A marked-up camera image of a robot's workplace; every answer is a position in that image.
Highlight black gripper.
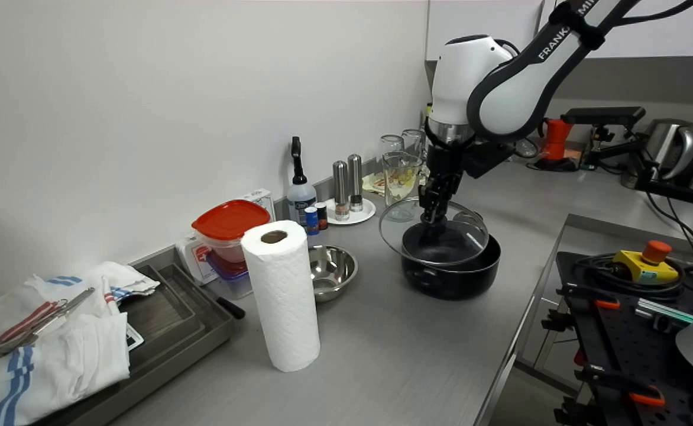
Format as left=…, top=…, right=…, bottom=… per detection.
left=416, top=139, right=470, bottom=230

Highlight glass pot lid black knob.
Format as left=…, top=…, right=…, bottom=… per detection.
left=376, top=196, right=493, bottom=272

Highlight black cooking pot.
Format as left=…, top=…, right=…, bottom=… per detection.
left=400, top=232, right=504, bottom=303

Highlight water filter pitcher red lid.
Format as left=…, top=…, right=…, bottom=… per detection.
left=182, top=188, right=276, bottom=285

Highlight large clear drinking glass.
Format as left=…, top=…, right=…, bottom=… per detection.
left=381, top=152, right=427, bottom=222

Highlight pale yellow cloth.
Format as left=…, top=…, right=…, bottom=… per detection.
left=360, top=161, right=429, bottom=196

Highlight white round plate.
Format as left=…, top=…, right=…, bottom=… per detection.
left=323, top=196, right=378, bottom=230

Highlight tall steel grinder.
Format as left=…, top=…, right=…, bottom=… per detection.
left=347, top=152, right=365, bottom=214

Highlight short steel grinder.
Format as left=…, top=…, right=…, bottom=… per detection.
left=330, top=159, right=352, bottom=219

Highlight small steel bowl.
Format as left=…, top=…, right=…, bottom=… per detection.
left=305, top=241, right=360, bottom=306

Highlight small blue bottle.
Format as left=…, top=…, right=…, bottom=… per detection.
left=303, top=206, right=322, bottom=240

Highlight soap bottle black pump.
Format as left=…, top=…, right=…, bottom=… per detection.
left=283, top=135, right=318, bottom=227

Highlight red mug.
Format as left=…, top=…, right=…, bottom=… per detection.
left=533, top=115, right=574, bottom=165

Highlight white paper towel roll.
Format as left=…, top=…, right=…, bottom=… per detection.
left=239, top=218, right=323, bottom=373

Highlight black coffee machine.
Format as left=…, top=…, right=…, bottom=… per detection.
left=559, top=103, right=647, bottom=167

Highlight orange black clamp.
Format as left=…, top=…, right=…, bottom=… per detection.
left=576, top=365, right=669, bottom=411
left=558, top=285, right=624, bottom=314

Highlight yellow emergency stop button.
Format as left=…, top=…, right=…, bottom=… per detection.
left=611, top=240, right=680, bottom=288

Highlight black equipment cart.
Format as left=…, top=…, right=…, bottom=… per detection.
left=540, top=248, right=693, bottom=426

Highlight steel electric kettle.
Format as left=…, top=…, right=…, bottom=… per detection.
left=640, top=115, right=693, bottom=188

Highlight black horizontal bar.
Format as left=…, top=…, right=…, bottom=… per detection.
left=634, top=178, right=693, bottom=214

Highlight teal strip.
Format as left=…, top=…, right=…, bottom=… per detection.
left=636, top=296, right=693, bottom=327

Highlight grey plastic tray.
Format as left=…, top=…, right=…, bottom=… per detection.
left=33, top=244, right=241, bottom=426

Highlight white towel blue stripes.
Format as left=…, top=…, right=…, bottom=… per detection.
left=0, top=261, right=162, bottom=426

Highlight metal tongs red grip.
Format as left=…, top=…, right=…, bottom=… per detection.
left=0, top=285, right=96, bottom=369

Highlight black knife handle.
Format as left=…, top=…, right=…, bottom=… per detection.
left=213, top=290, right=248, bottom=321

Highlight black power cable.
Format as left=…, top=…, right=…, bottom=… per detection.
left=642, top=189, right=693, bottom=272

